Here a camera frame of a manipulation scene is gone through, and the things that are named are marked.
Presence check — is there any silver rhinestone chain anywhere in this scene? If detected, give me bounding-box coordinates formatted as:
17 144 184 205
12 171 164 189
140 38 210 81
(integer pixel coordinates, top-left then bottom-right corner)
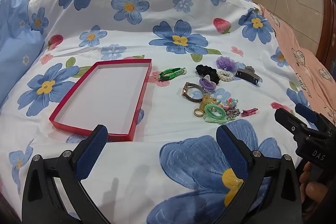
225 107 242 119

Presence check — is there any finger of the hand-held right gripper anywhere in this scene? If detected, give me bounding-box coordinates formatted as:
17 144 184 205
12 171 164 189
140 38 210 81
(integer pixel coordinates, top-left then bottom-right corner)
294 103 336 135
274 108 314 139

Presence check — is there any yellow beaded bracelet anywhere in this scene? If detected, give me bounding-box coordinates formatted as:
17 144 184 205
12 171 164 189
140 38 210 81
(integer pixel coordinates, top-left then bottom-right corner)
201 94 218 109

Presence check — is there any colorful charm bead bracelet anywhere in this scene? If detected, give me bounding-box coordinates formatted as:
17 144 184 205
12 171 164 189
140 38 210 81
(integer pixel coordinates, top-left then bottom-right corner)
217 98 239 111

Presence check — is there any pink hair clip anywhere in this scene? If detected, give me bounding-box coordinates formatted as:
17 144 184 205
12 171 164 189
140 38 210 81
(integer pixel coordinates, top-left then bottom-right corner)
241 108 259 117

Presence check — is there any blue flower print bedsheet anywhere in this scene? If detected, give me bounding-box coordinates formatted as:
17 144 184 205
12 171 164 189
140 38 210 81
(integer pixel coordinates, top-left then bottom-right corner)
0 0 315 224

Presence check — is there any person's right hand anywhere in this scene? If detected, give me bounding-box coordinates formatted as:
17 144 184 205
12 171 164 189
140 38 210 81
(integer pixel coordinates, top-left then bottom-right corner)
299 162 336 214

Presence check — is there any light blue pillow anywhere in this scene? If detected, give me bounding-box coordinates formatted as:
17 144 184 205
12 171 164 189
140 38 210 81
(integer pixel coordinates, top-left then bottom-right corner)
0 0 45 106

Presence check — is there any wooden bed frame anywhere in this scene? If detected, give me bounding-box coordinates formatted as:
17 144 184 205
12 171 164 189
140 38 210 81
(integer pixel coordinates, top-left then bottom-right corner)
316 0 336 72

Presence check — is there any purple flower hair tie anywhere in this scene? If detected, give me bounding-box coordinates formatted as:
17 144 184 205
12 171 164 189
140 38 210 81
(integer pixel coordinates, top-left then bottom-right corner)
216 56 238 71

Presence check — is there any green hair tie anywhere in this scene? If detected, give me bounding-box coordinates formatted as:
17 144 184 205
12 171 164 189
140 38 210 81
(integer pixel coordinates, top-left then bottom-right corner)
204 104 228 124

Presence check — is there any green braided bracelet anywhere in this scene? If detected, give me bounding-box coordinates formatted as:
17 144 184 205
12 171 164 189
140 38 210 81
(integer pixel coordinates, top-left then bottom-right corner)
159 67 187 81

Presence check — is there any dark hair claw clip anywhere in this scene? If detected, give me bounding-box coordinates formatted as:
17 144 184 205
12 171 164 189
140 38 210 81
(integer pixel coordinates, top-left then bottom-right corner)
235 66 261 86

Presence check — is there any gold wristwatch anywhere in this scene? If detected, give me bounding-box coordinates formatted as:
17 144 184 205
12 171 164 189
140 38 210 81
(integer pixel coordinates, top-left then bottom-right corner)
183 82 204 102

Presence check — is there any red shallow box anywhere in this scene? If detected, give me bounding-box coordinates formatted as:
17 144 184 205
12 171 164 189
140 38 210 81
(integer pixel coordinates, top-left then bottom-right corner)
49 58 153 142

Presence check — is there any pink printed blanket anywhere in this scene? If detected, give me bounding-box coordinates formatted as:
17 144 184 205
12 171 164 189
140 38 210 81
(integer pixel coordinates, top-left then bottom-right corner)
259 4 336 125

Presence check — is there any black scrunchie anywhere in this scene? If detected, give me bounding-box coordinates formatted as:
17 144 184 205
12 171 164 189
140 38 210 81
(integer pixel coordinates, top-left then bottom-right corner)
195 64 221 84

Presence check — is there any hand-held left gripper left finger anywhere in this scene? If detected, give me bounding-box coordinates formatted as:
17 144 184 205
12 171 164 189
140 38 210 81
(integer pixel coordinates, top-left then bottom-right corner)
21 124 112 224

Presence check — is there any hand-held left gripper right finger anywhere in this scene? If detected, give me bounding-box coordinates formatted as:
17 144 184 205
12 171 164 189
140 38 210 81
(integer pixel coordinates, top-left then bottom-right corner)
216 125 302 224

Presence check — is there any white pearl bracelet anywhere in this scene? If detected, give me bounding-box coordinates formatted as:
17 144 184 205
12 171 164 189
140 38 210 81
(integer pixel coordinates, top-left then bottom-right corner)
217 70 235 82

